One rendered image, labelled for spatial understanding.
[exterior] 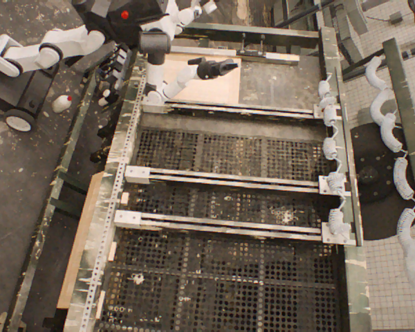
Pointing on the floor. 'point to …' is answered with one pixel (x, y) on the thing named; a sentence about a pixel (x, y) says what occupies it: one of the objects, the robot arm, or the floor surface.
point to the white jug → (61, 104)
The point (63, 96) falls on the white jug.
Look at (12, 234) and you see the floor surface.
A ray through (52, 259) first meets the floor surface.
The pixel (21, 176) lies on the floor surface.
